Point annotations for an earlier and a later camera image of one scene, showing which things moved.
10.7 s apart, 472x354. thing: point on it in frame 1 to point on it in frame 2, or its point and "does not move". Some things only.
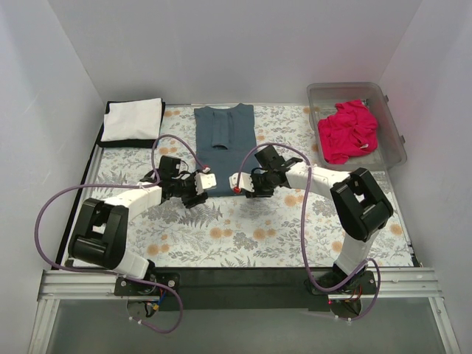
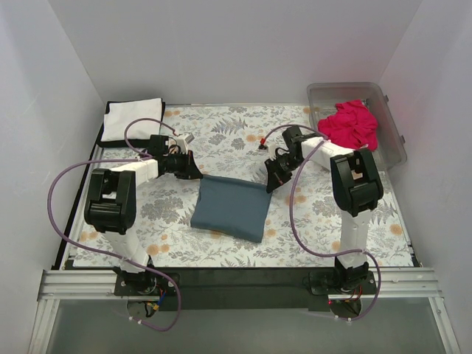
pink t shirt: (352, 130) does not move
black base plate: (265, 288) does not move
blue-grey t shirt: (223, 135) to (232, 206)
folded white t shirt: (137, 119) does not move
